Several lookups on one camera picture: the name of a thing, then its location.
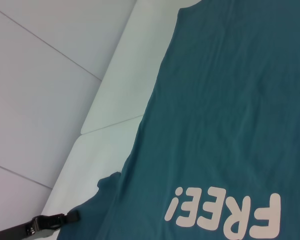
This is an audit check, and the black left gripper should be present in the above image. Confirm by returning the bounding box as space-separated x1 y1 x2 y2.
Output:
0 210 81 240

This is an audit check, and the teal T-shirt with FREE! print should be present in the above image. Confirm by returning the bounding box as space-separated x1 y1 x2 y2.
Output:
56 0 300 240

